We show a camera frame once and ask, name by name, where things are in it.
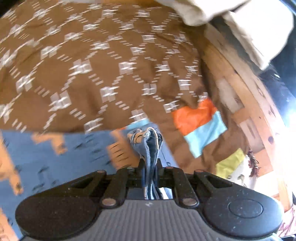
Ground blue pants with orange patches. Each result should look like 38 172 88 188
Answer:
0 122 180 241

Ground wooden bed frame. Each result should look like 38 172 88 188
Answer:
202 24 295 211

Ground white pillow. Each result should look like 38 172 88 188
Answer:
160 0 295 70

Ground orange blue yellow blanket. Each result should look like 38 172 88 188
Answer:
171 97 248 179

